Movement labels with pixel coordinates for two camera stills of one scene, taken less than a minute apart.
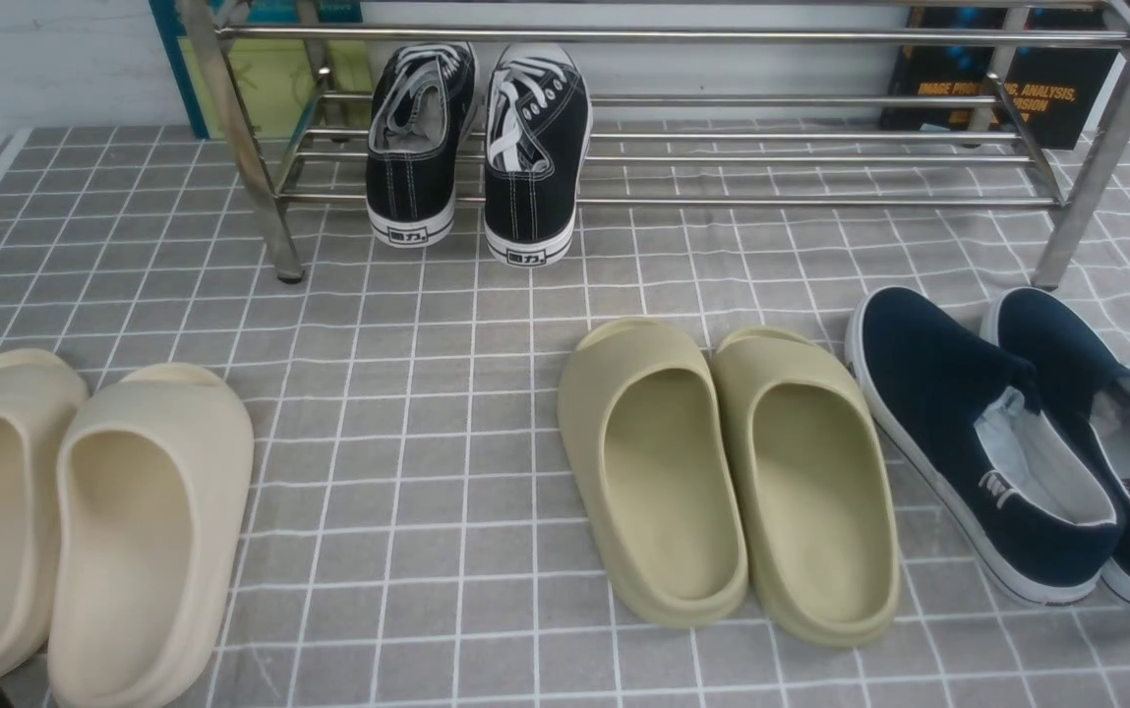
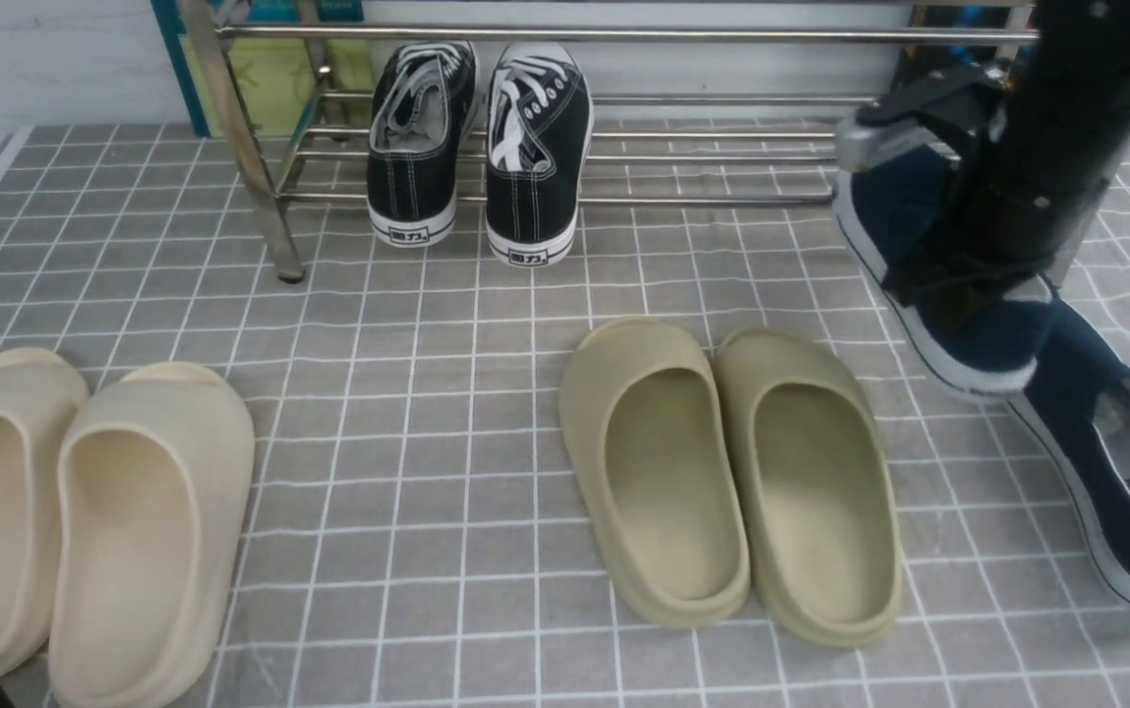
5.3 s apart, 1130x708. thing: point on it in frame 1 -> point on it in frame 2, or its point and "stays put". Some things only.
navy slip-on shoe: x=957 y=404 -> x=884 y=208
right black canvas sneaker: x=539 y=124 stays put
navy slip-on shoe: x=1099 y=403 stays put
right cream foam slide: x=153 y=472 stays put
